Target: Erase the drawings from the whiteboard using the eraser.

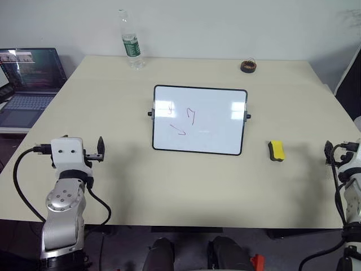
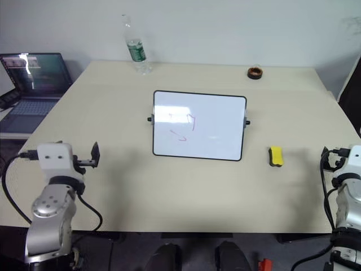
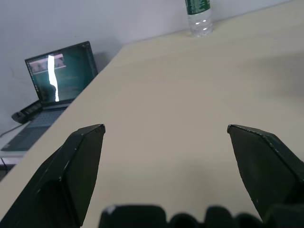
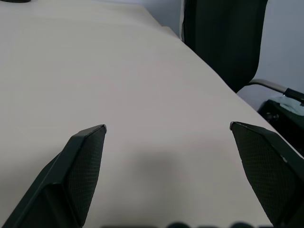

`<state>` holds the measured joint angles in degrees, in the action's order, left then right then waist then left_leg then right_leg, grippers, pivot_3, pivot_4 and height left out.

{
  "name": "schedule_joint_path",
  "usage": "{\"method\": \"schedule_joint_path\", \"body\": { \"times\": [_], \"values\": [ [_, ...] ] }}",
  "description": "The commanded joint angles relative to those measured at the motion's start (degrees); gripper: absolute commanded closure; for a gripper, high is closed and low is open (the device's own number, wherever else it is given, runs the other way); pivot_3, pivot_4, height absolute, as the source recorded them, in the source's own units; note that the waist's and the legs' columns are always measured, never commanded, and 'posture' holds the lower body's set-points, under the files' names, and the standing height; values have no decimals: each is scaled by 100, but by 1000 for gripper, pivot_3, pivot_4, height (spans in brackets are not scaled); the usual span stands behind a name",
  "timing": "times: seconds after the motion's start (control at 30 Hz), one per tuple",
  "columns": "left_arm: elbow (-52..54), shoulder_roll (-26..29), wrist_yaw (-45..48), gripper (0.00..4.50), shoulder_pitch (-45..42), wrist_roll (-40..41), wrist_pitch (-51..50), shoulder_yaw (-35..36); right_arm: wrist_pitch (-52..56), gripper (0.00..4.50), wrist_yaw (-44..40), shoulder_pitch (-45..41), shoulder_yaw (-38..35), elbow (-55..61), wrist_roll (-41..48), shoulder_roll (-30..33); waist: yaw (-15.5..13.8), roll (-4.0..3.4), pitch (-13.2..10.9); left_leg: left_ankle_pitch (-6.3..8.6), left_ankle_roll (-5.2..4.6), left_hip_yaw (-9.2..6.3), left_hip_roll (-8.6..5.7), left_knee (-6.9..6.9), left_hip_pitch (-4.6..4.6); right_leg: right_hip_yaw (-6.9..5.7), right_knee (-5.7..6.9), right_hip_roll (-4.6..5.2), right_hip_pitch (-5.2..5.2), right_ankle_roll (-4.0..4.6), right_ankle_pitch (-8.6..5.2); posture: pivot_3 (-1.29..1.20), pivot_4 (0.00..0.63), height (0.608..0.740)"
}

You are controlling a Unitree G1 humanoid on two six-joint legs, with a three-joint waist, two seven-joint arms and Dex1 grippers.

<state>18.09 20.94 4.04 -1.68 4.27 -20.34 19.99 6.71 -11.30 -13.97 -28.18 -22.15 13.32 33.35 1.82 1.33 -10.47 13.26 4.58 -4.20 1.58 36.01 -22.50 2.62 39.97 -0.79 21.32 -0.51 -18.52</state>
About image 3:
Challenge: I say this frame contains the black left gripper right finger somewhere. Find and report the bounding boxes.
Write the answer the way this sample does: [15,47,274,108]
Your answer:
[227,124,304,224]

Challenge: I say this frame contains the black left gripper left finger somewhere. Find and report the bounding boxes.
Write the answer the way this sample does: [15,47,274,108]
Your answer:
[0,123,106,228]

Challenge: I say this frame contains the black handheld controller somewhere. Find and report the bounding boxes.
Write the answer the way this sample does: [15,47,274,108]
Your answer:
[11,100,44,124]

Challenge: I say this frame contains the open dark laptop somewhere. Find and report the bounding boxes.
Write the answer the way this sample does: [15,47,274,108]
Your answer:
[0,40,99,152]

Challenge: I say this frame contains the clear plastic water bottle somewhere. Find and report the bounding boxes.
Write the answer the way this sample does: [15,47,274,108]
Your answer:
[184,0,213,38]

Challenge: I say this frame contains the grey cable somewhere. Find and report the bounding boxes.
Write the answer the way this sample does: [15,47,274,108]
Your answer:
[0,120,30,137]

